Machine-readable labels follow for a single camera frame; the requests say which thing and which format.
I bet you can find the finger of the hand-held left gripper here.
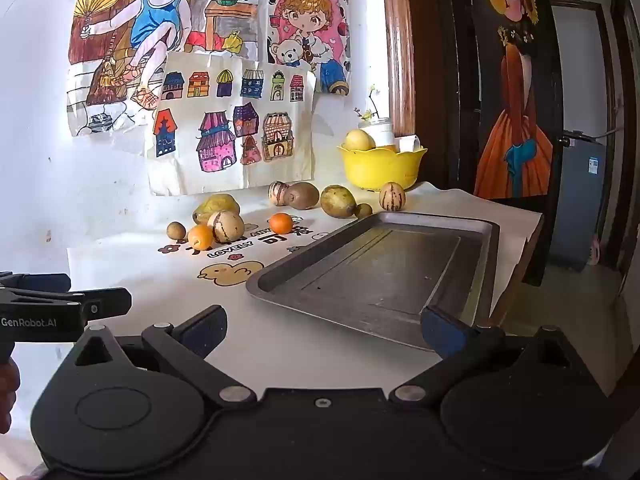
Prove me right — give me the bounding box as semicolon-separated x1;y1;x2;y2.
66;287;133;322

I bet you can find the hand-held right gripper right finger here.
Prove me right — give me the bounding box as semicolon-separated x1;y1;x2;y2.
389;305;577;409

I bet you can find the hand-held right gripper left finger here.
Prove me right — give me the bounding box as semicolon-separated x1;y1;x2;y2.
74;304;259;409

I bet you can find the grey metal baking tray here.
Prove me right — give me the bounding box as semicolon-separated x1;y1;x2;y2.
245;211;501;352

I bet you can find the green-yellow oval fruit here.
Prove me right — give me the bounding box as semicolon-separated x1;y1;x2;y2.
320;185;358;219

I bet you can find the person's left hand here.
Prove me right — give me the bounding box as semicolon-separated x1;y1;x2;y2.
0;359;21;435

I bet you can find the yellow-green mango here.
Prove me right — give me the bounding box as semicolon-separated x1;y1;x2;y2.
192;193;240;225

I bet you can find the brown kiwi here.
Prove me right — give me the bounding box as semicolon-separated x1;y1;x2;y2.
286;182;321;211

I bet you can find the yellow plastic bowl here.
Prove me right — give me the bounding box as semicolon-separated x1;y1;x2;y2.
336;142;429;193

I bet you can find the grey appliance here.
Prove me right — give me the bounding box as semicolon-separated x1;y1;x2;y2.
548;130;609;273

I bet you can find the colourful houses drawing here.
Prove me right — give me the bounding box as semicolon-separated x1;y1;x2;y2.
144;52;317;197

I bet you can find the yellow pear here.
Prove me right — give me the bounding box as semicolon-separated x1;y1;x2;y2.
343;129;376;152

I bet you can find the white jar with orange lid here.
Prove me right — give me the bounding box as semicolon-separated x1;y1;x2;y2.
358;118;401;154

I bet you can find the orange dress girl painting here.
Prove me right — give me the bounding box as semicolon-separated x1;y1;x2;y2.
471;0;557;200

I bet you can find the yellow flower sprig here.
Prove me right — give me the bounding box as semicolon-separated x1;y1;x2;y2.
353;85;382;123

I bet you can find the boy with fan drawing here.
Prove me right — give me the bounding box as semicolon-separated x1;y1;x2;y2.
67;0;264;137

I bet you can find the girl with teddy drawing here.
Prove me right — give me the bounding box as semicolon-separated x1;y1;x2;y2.
264;0;352;96

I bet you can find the wooden door frame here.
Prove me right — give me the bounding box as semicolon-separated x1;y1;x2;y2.
381;0;417;137

